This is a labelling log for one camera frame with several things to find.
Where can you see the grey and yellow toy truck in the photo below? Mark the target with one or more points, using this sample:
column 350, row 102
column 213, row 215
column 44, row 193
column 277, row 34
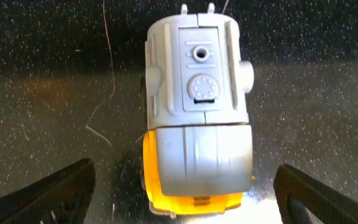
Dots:
column 197, row 93

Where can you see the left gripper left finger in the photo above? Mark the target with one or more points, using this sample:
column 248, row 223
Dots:
column 48, row 196

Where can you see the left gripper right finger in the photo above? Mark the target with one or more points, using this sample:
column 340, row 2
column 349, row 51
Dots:
column 315, row 199

